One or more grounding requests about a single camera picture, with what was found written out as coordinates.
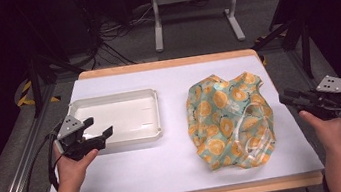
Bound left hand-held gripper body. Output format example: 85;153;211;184
51;110;108;164

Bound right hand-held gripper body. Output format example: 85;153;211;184
290;72;341;126

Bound orange print fabric bag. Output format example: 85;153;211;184
180;66;281;177

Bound person's right hand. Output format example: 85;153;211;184
297;100;341;159

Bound person's left hand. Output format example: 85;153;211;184
52;138;104;190

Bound white plastic tray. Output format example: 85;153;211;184
65;87;165;154

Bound black metal stand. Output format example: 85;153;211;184
24;47;91;119
248;15;316;87

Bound yellow black hazard tape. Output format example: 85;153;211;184
14;76;61;108

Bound white table sheet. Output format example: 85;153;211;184
29;46;326;192

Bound thick black gripper cable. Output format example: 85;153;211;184
41;124;72;192

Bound thin black floor cable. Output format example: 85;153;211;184
5;125;69;192

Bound tangle of floor cables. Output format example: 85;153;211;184
79;4;161;71

